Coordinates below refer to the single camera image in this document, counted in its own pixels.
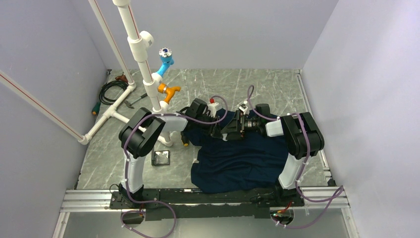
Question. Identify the aluminium rail frame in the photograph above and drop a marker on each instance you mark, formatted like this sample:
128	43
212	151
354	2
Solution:
98	200

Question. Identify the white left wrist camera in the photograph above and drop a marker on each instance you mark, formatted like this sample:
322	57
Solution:
213	107

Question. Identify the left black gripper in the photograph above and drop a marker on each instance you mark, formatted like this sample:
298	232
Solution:
214	130

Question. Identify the green handled screwdriver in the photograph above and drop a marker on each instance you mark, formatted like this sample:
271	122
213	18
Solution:
96	108

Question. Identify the navy blue t-shirt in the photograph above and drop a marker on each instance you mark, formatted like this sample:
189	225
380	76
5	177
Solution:
255	161

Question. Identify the small hammer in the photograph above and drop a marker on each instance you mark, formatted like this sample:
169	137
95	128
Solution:
130	104

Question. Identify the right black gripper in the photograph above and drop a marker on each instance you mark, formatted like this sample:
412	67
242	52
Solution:
236	131

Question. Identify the white PVC pipe frame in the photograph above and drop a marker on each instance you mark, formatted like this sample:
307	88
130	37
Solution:
139	42

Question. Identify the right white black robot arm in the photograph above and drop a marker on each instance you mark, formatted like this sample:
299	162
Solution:
302	137

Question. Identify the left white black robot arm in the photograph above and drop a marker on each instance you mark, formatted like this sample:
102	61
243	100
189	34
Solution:
139	136

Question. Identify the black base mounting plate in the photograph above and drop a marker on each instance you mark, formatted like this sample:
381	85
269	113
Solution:
165	203

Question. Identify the small square black tray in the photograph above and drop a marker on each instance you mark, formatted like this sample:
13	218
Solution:
160	158

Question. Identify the blue faucet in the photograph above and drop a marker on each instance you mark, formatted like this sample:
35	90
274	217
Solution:
166	57

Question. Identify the brown handled tool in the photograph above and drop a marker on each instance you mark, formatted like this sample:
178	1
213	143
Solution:
122	78

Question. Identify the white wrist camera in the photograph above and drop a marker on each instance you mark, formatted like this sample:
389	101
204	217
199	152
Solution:
213	107
244	108

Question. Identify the yellow black screwdriver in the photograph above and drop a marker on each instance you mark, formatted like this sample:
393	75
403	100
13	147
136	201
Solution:
184	139

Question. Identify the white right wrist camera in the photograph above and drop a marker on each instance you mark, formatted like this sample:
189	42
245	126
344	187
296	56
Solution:
244	108

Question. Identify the orange faucet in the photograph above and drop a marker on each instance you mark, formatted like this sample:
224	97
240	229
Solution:
168	91

